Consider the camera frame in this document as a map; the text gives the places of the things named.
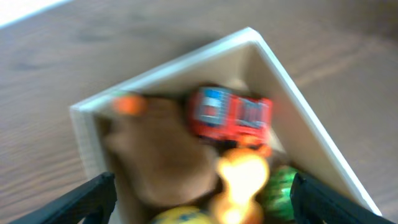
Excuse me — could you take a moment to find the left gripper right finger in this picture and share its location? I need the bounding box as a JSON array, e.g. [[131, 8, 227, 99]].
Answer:
[[290, 173, 394, 224]]

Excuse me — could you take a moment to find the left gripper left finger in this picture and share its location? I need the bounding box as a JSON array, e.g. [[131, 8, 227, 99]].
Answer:
[[11, 172, 117, 224]]

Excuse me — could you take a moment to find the green ridged toy ball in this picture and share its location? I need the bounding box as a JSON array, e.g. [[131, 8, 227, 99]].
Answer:
[[261, 166, 298, 221]]

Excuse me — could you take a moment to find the orange rubber duck toy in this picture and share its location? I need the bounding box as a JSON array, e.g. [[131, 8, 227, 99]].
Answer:
[[209, 148, 270, 224]]

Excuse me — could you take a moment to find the brown plush toy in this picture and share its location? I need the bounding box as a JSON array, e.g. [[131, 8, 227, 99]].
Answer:
[[106, 93, 218, 207]]

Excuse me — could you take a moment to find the yellow ball with blue letters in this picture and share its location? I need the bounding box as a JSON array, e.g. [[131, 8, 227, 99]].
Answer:
[[149, 206, 214, 224]]

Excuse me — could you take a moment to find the red toy fire truck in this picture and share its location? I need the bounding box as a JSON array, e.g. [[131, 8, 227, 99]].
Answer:
[[187, 86, 272, 144]]

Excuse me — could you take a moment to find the white cardboard box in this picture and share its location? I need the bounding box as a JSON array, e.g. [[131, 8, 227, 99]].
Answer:
[[70, 27, 380, 223]]

